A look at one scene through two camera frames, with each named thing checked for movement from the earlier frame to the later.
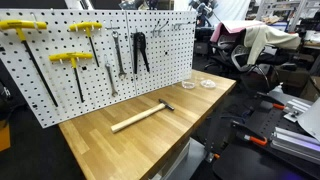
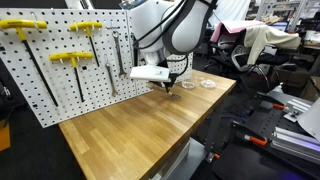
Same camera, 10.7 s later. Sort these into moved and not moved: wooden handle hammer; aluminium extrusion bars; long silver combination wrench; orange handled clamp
Moved: wooden handle hammer
Not moved: long silver combination wrench; aluminium extrusion bars; orange handled clamp
